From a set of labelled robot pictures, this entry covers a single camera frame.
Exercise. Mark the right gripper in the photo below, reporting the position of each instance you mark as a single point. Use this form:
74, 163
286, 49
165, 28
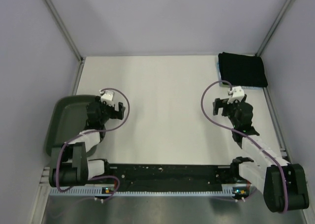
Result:
221, 103

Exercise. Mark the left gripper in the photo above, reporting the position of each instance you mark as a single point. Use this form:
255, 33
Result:
115, 114

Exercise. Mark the black t-shirt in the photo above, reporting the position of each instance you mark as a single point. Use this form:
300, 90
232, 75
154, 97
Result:
242, 70

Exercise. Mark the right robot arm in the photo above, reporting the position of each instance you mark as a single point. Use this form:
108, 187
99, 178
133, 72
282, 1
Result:
282, 184

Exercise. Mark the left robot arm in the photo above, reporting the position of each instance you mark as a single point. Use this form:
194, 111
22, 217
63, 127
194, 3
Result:
76, 150

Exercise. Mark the dark green plastic bin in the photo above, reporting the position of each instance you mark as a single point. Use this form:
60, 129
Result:
68, 119

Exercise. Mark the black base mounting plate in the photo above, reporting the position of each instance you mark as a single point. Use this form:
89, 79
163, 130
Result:
169, 177

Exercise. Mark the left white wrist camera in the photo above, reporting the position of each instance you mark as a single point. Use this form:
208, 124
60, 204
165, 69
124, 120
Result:
106, 96

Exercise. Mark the light blue slotted cable duct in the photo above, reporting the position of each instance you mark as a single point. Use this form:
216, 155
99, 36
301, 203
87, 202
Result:
227, 191

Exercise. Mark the left aluminium frame post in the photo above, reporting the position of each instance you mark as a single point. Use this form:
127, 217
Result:
64, 31

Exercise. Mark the aluminium frame post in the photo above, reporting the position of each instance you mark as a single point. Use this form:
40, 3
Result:
64, 31
280, 16

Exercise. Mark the right aluminium frame post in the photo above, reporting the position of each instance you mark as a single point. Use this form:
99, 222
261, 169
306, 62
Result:
280, 16

